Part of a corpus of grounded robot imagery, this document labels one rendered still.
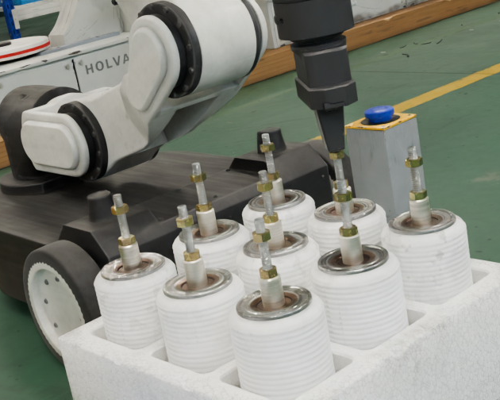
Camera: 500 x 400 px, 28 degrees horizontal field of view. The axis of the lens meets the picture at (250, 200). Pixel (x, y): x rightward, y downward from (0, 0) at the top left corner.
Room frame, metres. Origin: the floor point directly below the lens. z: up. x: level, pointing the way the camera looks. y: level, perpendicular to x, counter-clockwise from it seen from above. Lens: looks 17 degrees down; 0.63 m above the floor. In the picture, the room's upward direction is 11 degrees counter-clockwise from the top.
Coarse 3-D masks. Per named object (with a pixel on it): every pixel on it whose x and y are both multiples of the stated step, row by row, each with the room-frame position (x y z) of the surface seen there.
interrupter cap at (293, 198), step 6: (288, 192) 1.26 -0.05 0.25; (294, 192) 1.25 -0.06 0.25; (300, 192) 1.25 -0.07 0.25; (252, 198) 1.26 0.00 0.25; (258, 198) 1.26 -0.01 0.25; (288, 198) 1.24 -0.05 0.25; (294, 198) 1.22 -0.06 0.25; (300, 198) 1.22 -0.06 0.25; (252, 204) 1.24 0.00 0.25; (258, 204) 1.23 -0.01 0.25; (282, 204) 1.21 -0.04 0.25; (288, 204) 1.20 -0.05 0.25; (294, 204) 1.20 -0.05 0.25; (258, 210) 1.21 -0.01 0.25; (264, 210) 1.20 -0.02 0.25; (276, 210) 1.20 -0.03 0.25
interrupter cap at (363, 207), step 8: (352, 200) 1.17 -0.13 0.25; (360, 200) 1.17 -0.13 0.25; (368, 200) 1.16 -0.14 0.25; (320, 208) 1.16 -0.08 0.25; (328, 208) 1.16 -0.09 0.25; (360, 208) 1.14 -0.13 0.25; (368, 208) 1.13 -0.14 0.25; (320, 216) 1.14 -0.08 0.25; (328, 216) 1.13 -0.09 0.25; (336, 216) 1.12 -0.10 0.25; (352, 216) 1.11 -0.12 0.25; (360, 216) 1.11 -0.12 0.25
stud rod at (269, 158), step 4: (264, 136) 1.23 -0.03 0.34; (268, 136) 1.23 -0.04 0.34; (264, 140) 1.23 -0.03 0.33; (268, 140) 1.23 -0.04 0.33; (264, 144) 1.23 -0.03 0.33; (264, 152) 1.23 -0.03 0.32; (268, 152) 1.23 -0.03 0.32; (268, 156) 1.23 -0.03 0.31; (272, 156) 1.23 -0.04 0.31; (268, 160) 1.23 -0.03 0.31; (272, 160) 1.23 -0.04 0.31; (268, 164) 1.23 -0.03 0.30; (272, 164) 1.23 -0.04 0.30; (268, 168) 1.23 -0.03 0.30; (272, 168) 1.23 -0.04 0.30; (268, 172) 1.23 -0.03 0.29; (272, 172) 1.23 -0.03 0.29; (272, 180) 1.23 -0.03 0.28
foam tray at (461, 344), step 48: (480, 288) 1.01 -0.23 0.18; (96, 336) 1.10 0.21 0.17; (432, 336) 0.93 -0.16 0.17; (480, 336) 0.98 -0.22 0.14; (96, 384) 1.04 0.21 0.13; (144, 384) 0.96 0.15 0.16; (192, 384) 0.91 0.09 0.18; (336, 384) 0.85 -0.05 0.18; (384, 384) 0.88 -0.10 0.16; (432, 384) 0.93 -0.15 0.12; (480, 384) 0.98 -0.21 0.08
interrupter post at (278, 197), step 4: (276, 180) 1.23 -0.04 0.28; (280, 180) 1.23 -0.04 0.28; (276, 184) 1.23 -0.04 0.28; (280, 184) 1.23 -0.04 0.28; (276, 188) 1.23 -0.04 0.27; (280, 188) 1.23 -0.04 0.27; (272, 192) 1.23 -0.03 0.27; (276, 192) 1.22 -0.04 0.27; (280, 192) 1.23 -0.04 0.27; (272, 196) 1.23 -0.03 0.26; (276, 196) 1.22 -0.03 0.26; (280, 196) 1.23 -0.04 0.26; (284, 196) 1.23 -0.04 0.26; (272, 200) 1.23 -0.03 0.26; (276, 200) 1.22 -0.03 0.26; (280, 200) 1.23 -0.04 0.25; (284, 200) 1.23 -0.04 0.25; (276, 204) 1.23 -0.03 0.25
